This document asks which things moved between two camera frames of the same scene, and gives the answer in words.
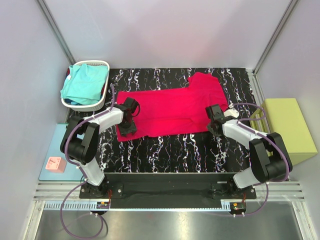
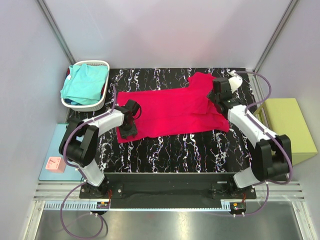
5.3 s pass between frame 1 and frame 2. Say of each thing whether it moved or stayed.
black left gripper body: stayed
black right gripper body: moved
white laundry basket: stayed
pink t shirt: stayed
